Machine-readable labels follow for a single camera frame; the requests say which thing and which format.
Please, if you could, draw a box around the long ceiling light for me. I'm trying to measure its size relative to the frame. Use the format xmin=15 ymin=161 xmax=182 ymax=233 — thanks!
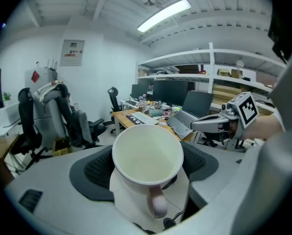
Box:
xmin=137 ymin=0 xmax=192 ymax=33

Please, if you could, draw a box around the white router with antennas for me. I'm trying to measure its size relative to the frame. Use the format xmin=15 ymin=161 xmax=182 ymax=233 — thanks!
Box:
xmin=46 ymin=58 xmax=59 ymax=71

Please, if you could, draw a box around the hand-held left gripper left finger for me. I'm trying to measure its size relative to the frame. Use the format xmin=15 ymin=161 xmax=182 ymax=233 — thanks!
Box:
xmin=69 ymin=144 xmax=115 ymax=202

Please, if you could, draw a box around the white metal shelf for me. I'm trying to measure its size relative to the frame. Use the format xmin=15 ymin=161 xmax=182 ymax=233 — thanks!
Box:
xmin=137 ymin=42 xmax=288 ymax=118

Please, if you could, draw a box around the office chair with grey jacket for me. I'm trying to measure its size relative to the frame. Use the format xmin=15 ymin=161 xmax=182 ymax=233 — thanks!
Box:
xmin=33 ymin=81 xmax=108 ymax=149

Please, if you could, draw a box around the yellow crate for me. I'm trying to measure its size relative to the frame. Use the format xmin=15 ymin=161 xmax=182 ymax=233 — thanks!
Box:
xmin=51 ymin=137 xmax=71 ymax=157

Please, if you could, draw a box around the open grey laptop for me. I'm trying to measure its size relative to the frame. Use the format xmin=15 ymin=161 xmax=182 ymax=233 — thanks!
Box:
xmin=166 ymin=90 xmax=215 ymax=140

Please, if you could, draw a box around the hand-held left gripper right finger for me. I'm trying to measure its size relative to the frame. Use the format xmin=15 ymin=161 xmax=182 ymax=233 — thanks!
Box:
xmin=179 ymin=141 xmax=219 ymax=182

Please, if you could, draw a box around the black floor cable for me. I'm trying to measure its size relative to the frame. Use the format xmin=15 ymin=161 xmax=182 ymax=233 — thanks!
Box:
xmin=162 ymin=211 xmax=184 ymax=232

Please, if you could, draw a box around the white keyboard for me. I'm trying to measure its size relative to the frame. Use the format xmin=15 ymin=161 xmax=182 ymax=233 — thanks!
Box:
xmin=131 ymin=111 xmax=160 ymax=126

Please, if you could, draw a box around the stack of flat cardboard boxes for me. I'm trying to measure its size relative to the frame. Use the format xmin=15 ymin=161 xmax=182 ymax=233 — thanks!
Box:
xmin=211 ymin=82 xmax=250 ymax=105

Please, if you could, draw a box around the wall poster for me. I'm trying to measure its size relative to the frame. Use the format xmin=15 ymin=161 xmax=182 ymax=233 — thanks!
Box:
xmin=59 ymin=39 xmax=86 ymax=67

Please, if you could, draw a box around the person's right forearm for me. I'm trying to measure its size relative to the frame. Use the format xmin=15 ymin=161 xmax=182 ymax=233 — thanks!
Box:
xmin=241 ymin=113 xmax=285 ymax=141

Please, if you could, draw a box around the white cup with pink handle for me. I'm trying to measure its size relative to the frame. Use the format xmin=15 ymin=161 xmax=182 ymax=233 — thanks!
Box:
xmin=111 ymin=124 xmax=185 ymax=219

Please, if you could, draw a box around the white striped towel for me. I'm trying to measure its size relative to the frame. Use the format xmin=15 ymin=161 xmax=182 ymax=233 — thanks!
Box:
xmin=36 ymin=80 xmax=64 ymax=103

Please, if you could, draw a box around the wooden desk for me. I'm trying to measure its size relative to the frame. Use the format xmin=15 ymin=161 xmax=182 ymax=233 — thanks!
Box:
xmin=112 ymin=108 xmax=197 ymax=143

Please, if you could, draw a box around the black headrest office chair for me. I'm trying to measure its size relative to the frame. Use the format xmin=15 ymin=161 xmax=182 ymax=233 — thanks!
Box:
xmin=102 ymin=87 xmax=123 ymax=134

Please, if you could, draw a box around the small black monitor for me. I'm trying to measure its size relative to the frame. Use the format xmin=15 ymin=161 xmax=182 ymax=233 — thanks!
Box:
xmin=131 ymin=83 xmax=149 ymax=100

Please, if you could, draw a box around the black mesh office chair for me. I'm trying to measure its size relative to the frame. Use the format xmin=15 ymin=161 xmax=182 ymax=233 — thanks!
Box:
xmin=10 ymin=87 xmax=52 ymax=171

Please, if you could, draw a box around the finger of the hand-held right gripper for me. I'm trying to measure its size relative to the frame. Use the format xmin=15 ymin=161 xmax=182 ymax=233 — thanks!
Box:
xmin=190 ymin=114 xmax=231 ymax=134

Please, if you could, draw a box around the large black monitor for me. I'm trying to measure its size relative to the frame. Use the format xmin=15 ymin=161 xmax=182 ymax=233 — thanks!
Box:
xmin=151 ymin=80 xmax=189 ymax=107

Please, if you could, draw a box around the person's grey shirt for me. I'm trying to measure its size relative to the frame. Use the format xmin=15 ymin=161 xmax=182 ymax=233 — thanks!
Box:
xmin=182 ymin=45 xmax=292 ymax=235

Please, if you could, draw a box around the grey fridge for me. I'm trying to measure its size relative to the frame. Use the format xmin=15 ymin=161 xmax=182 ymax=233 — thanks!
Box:
xmin=24 ymin=67 xmax=59 ymax=149

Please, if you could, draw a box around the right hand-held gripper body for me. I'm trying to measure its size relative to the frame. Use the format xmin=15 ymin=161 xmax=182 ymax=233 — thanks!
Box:
xmin=219 ymin=91 xmax=260 ymax=152

